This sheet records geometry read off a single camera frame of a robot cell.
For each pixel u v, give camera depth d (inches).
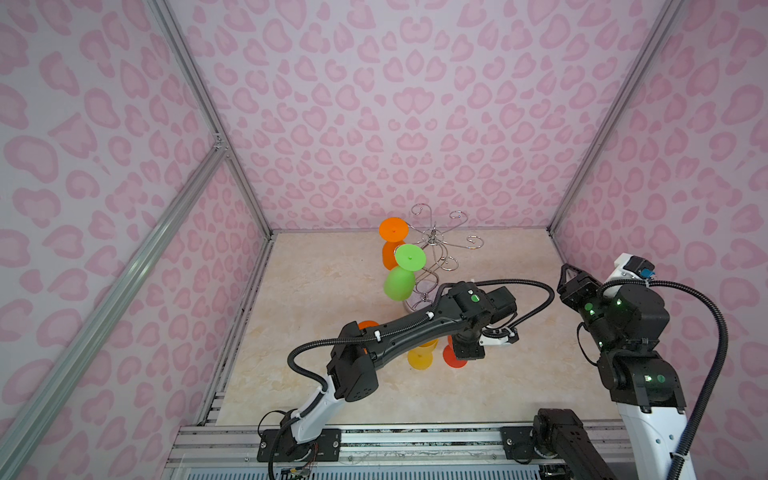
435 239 29.6
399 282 29.6
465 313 20.5
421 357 34.6
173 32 27.9
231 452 29.3
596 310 20.7
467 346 26.0
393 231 29.5
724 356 17.3
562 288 23.0
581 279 21.8
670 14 27.2
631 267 20.5
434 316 19.9
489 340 25.5
